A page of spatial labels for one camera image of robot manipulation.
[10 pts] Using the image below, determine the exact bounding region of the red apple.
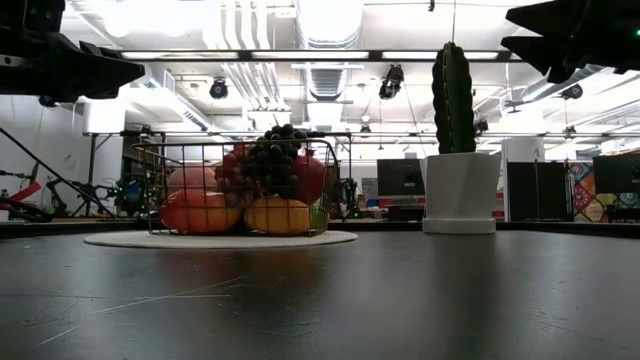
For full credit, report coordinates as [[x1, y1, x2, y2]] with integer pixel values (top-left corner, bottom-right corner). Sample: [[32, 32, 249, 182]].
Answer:
[[292, 149, 327, 205]]

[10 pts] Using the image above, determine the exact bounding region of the black partition panel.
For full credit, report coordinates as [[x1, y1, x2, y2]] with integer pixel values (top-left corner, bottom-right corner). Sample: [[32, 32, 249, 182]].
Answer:
[[505, 160, 571, 222]]

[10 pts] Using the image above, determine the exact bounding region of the black square screen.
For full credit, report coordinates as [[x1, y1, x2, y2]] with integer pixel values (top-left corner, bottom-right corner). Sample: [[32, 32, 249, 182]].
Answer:
[[376, 158, 425, 197]]

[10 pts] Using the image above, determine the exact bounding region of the white round plate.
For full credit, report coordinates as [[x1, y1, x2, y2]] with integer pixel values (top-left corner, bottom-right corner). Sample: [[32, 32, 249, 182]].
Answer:
[[83, 229, 360, 250]]

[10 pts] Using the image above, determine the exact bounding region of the red yellow mango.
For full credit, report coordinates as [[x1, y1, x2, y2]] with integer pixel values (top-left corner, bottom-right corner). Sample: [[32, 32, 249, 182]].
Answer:
[[159, 188, 245, 235]]

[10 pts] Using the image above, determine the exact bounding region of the metal wire basket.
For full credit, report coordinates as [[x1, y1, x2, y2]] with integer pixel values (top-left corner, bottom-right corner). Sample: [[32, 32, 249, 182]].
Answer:
[[130, 138, 340, 236]]

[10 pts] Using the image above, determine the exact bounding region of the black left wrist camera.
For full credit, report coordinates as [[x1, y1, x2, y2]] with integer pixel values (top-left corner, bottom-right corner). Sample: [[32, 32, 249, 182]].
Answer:
[[0, 0, 66, 32]]

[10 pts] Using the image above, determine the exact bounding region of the black wide screen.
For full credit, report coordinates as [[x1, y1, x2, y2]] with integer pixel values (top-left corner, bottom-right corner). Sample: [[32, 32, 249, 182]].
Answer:
[[593, 153, 640, 195]]

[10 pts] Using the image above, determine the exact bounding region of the orange yellow fruit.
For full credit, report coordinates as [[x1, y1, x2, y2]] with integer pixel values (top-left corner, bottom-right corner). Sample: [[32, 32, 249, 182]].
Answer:
[[243, 196, 312, 236]]

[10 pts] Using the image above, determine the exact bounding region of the colourful patterned quilt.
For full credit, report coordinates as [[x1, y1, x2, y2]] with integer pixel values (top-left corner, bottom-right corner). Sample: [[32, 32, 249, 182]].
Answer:
[[569, 160, 640, 224]]

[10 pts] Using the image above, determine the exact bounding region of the white hexagonal plant pot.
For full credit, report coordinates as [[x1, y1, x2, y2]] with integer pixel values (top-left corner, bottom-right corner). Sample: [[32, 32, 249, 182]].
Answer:
[[418, 152, 503, 235]]

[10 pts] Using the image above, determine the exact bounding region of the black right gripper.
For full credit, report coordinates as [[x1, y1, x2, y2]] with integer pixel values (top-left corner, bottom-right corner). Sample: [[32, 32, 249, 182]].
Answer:
[[501, 0, 640, 85]]

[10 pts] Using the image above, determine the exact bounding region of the silver ventilation duct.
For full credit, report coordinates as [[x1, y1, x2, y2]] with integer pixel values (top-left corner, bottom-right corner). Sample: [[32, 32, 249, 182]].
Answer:
[[294, 0, 366, 49]]

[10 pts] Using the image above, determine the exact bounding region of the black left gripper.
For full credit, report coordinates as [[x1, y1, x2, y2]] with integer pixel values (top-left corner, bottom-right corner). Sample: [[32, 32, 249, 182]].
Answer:
[[0, 29, 146, 106]]

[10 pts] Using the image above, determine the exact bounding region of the dark purple grape bunch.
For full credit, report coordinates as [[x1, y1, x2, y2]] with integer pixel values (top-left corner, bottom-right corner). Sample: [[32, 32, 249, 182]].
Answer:
[[247, 123, 309, 199]]

